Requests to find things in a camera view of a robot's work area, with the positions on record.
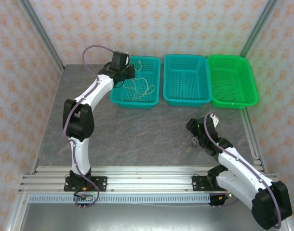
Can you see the teal plastic basket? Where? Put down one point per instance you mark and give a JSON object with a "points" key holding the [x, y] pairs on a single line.
{"points": [[142, 96], [185, 79]]}

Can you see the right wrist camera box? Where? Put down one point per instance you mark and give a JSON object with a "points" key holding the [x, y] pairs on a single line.
{"points": [[214, 119]]}

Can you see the green plastic basket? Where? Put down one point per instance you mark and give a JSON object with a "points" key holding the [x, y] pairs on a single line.
{"points": [[230, 81]]}

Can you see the aluminium mounting rail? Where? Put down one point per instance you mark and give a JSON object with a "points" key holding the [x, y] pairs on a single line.
{"points": [[149, 179]]}

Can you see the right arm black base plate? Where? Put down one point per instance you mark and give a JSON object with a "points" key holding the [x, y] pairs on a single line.
{"points": [[200, 184]]}

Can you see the aluminium frame post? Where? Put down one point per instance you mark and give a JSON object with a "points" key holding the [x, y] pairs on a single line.
{"points": [[257, 26], [44, 36]]}

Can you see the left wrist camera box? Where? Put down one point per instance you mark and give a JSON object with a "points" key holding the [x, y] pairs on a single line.
{"points": [[127, 60]]}

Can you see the small controller board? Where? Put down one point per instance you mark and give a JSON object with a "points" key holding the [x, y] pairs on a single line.
{"points": [[224, 196], [85, 196]]}

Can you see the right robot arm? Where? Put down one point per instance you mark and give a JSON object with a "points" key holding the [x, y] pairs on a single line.
{"points": [[241, 173]]}

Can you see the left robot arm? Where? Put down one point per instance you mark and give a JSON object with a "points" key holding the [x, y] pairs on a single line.
{"points": [[79, 120]]}

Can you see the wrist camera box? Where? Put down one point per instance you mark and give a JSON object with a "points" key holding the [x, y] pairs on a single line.
{"points": [[127, 60], [214, 119]]}

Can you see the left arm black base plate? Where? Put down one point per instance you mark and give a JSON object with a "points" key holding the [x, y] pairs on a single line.
{"points": [[100, 184]]}

